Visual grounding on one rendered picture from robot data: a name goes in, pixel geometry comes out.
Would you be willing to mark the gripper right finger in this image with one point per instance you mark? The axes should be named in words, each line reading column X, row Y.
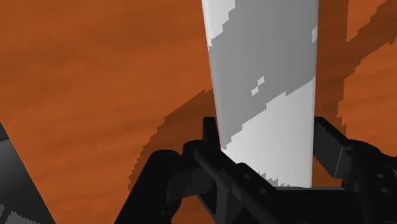
column 366, row 167

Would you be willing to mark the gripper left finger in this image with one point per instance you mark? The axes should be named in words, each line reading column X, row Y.
column 173, row 167

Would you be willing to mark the tall white tapered object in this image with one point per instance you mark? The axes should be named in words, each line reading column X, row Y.
column 273, row 124

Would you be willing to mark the dark grey box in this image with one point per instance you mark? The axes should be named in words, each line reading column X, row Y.
column 15, row 186

